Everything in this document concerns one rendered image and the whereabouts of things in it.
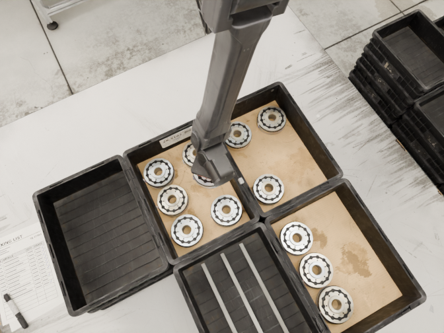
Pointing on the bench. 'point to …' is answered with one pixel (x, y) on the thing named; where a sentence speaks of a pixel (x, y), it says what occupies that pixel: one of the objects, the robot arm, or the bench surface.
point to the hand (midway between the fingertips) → (209, 168)
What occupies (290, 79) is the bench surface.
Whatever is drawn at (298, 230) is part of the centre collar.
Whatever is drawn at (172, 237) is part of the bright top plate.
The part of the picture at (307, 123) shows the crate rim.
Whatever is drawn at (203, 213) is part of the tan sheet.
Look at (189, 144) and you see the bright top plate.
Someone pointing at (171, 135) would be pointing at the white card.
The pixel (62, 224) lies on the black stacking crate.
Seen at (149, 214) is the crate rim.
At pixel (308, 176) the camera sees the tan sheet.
